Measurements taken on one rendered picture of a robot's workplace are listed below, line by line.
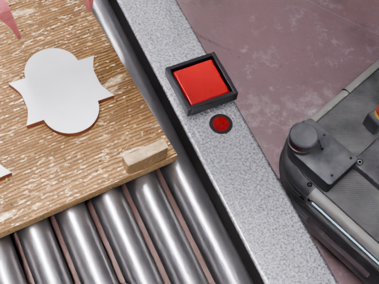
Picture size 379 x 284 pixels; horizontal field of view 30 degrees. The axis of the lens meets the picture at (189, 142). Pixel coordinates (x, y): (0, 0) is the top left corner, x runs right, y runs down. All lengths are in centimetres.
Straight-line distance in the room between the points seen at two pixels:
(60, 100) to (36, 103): 3
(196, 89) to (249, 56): 123
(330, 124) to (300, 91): 35
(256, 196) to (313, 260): 11
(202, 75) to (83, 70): 16
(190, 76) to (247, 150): 13
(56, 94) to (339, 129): 101
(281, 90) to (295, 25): 26
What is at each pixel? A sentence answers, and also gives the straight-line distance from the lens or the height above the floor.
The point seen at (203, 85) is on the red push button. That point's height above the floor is 93.
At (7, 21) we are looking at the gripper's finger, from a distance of 89.
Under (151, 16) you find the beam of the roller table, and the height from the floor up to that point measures 92.
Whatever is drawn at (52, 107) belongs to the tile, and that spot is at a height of 95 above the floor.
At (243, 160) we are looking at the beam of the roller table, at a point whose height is 92.
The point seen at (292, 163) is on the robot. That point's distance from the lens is 173.
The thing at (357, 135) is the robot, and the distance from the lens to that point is 182.
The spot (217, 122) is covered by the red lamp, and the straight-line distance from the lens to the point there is 96.
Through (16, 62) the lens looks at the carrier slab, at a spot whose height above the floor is 94.
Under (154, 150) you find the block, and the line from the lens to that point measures 88.
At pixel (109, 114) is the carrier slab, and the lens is 93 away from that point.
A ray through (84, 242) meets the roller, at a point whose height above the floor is 92.
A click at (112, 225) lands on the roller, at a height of 92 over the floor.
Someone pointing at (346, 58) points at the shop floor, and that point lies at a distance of 226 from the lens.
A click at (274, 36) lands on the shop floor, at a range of 225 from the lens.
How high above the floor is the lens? 173
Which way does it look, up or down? 60 degrees down
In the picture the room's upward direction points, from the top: 9 degrees clockwise
